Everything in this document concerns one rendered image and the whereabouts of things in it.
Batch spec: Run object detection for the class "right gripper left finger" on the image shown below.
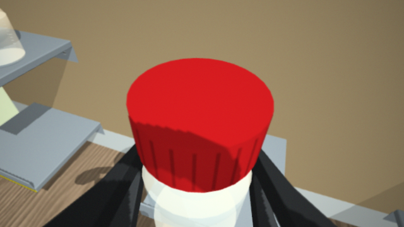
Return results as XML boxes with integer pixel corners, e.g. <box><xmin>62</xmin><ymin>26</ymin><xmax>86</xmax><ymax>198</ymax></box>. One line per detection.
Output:
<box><xmin>43</xmin><ymin>144</ymin><xmax>144</xmax><ymax>227</ymax></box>

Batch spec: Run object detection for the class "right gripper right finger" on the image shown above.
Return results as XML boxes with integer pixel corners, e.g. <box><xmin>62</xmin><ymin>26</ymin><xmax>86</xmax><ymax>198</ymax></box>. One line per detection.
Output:
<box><xmin>249</xmin><ymin>149</ymin><xmax>337</xmax><ymax>227</ymax></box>

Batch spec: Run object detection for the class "clear glass bottle with red cap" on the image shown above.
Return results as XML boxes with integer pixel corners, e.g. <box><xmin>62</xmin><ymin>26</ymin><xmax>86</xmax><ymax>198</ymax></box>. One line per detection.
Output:
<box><xmin>126</xmin><ymin>58</ymin><xmax>274</xmax><ymax>227</ymax></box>

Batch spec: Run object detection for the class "clear bottle with yellow cap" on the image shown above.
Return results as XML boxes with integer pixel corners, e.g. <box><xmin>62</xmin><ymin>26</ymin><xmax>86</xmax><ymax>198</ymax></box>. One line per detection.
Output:
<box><xmin>0</xmin><ymin>8</ymin><xmax>25</xmax><ymax>68</ymax></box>

